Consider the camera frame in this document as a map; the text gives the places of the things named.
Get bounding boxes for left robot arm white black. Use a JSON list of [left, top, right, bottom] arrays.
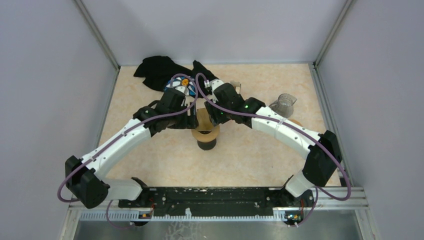
[[63, 88, 196, 209]]

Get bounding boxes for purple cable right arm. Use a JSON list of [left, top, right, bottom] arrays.
[[194, 71, 353, 228]]

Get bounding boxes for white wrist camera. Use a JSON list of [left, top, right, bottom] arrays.
[[174, 85, 189, 96], [203, 79, 224, 95]]

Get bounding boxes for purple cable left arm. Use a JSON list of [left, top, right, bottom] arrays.
[[56, 73, 200, 230]]

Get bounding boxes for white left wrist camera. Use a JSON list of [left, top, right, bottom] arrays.
[[174, 85, 189, 96]]

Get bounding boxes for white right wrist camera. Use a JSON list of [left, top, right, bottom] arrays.
[[203, 79, 224, 95]]

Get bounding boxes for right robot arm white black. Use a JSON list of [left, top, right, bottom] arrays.
[[205, 79, 342, 206]]

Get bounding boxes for black cloth with flower print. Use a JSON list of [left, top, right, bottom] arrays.
[[133, 55, 218, 92]]

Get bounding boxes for smoky glass pitcher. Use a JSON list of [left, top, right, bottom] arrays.
[[269, 93, 298, 118]]

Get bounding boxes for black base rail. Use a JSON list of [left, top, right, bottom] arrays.
[[145, 187, 299, 220]]

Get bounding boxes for orange coffee filter box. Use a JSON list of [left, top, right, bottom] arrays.
[[230, 81, 242, 94]]

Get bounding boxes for brown paper coffee filter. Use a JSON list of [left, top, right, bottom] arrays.
[[195, 108, 214, 132]]

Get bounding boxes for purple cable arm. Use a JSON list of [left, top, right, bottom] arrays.
[[56, 73, 200, 230], [194, 71, 353, 228]]

